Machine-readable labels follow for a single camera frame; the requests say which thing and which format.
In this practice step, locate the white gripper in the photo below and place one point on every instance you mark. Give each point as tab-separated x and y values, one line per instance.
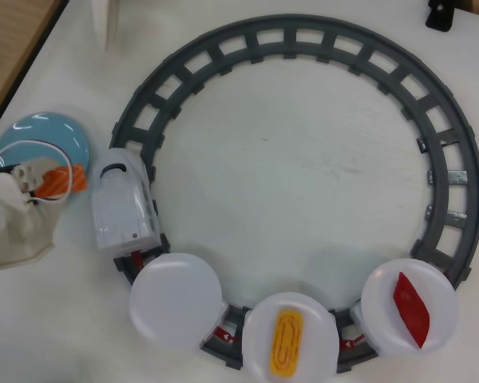
27	174

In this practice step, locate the orange salmon sushi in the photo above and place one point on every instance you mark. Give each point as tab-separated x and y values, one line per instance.
77	179

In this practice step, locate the blue round dish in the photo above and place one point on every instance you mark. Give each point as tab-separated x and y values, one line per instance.
44	131

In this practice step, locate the white Shinkansen toy train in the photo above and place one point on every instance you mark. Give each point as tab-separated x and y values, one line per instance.
119	207

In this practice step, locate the yellow egg sushi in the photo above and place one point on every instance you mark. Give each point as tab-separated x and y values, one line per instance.
287	343

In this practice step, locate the red tuna sushi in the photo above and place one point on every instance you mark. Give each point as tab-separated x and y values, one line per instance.
411	311

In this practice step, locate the red wagon coupler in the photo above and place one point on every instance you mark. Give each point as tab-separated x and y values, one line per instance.
227	337
349	344
137	259

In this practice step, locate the empty white round plate wagon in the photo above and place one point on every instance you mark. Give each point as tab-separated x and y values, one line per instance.
175	297

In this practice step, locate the black stand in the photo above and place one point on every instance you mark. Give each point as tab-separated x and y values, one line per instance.
439	18

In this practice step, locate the grey circular toy rail track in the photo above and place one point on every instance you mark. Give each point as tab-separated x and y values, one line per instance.
474	191

